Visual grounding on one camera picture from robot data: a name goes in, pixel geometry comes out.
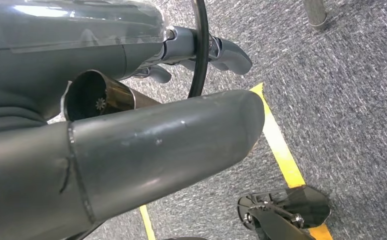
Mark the stainless steel workbench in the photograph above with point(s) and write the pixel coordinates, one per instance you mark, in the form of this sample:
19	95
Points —
315	13

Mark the metal cylinder with label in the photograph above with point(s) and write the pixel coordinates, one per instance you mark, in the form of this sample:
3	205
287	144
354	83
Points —
120	96

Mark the black robot foot plate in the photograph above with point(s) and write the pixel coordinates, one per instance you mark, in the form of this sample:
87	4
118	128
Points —
306	205

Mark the yellow floor tape square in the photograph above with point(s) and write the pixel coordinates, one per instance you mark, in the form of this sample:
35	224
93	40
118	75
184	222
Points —
279	149

